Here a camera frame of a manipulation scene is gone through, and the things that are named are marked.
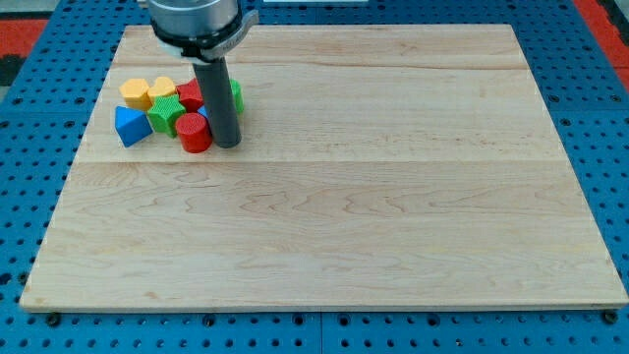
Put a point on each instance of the blue block behind rod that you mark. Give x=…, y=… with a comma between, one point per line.
x=203, y=112

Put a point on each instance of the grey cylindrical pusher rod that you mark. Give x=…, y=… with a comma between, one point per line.
x=219, y=103

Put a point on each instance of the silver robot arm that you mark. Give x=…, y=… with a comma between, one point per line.
x=203, y=32

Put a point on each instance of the blue triangle block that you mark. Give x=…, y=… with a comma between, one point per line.
x=131, y=125

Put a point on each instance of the red pentagon block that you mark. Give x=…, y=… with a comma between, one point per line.
x=190, y=96

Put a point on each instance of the green star block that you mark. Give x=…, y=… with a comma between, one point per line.
x=164, y=113

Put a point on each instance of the light wooden board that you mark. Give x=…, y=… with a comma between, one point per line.
x=381, y=168

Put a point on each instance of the yellow heart block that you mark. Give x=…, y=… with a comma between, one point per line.
x=162, y=87

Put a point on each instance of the yellow hexagon block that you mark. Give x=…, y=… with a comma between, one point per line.
x=135, y=94

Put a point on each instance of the green round block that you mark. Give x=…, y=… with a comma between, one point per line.
x=237, y=95

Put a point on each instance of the red cylinder block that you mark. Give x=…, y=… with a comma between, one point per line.
x=193, y=131

